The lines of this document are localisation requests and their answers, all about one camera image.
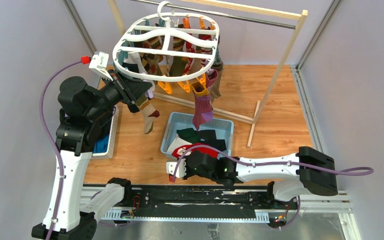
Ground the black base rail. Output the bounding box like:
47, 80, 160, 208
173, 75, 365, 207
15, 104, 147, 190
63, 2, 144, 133
122, 185, 298, 220

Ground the white oval clip hanger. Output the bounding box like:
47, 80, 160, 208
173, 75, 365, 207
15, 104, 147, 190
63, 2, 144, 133
112, 0, 220, 83

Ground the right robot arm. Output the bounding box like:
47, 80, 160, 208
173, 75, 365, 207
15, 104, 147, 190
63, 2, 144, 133
166, 145, 338, 209

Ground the orange clothes peg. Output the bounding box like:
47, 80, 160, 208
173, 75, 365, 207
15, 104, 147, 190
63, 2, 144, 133
157, 81, 173, 95

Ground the wooden clothes rack frame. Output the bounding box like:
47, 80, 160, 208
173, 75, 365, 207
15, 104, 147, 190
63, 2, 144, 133
108, 0, 308, 148

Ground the argyle brown hanging sock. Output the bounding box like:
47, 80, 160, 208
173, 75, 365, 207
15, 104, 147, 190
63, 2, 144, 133
141, 36, 163, 76

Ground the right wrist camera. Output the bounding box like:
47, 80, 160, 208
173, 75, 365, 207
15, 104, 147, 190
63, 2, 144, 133
165, 159, 187, 183

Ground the lilac clothes peg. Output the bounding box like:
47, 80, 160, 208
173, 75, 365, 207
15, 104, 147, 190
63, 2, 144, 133
145, 88, 155, 99

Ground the beige striped ribbed sock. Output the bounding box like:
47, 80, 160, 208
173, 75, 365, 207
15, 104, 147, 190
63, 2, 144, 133
135, 95, 160, 134

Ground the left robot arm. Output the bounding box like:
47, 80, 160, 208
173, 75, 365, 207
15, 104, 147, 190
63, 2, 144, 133
31, 70, 152, 240

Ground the white sock in basket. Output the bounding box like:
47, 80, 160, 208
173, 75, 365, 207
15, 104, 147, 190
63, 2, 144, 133
166, 134, 192, 155

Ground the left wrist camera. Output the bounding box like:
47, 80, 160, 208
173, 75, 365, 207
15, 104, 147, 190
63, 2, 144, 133
88, 51, 112, 81

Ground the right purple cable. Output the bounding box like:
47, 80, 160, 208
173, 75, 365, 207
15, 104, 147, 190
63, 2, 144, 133
169, 144, 375, 229

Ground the purple cable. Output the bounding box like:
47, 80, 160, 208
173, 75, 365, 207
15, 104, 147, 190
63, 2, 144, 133
39, 55, 92, 240
169, 144, 375, 229

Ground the dark green sock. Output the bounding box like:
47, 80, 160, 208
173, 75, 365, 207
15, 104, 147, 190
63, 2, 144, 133
176, 128, 227, 152

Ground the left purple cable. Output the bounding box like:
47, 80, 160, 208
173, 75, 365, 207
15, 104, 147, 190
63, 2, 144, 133
39, 55, 92, 240

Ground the metal rack rod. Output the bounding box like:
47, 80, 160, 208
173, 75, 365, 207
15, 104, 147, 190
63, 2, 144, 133
129, 0, 297, 29

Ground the white hanging sock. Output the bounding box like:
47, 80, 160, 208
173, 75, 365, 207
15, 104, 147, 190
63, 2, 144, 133
123, 52, 148, 74

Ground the white plastic basket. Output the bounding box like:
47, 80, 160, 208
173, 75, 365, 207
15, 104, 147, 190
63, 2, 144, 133
91, 106, 120, 159

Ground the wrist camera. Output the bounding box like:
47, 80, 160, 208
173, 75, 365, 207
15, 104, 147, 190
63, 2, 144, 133
165, 159, 187, 183
88, 51, 112, 81

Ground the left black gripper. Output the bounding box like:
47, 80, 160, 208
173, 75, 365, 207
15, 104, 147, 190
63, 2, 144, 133
86, 69, 152, 121

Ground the olive tan hanging sock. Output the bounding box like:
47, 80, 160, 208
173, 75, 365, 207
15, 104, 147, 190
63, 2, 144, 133
209, 61, 224, 103

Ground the blue cloth in basket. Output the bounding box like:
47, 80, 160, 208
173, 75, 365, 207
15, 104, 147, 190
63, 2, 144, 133
93, 134, 110, 154

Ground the purple mustard hanging sock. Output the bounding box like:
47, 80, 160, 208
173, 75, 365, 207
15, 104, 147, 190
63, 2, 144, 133
191, 81, 214, 130

